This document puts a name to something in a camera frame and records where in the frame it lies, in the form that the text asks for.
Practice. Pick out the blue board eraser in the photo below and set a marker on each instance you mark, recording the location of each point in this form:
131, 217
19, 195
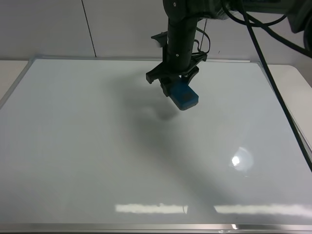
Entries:
183, 96

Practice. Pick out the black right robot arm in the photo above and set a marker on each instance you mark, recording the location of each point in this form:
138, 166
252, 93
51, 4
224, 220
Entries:
183, 16

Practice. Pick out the white whiteboard with aluminium frame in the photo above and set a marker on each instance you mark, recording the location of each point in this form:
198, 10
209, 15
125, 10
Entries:
89, 146

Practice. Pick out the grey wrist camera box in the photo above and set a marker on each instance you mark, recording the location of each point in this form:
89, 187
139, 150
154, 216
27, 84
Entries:
161, 39

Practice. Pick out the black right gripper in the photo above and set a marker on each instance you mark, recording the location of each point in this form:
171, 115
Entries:
178, 59

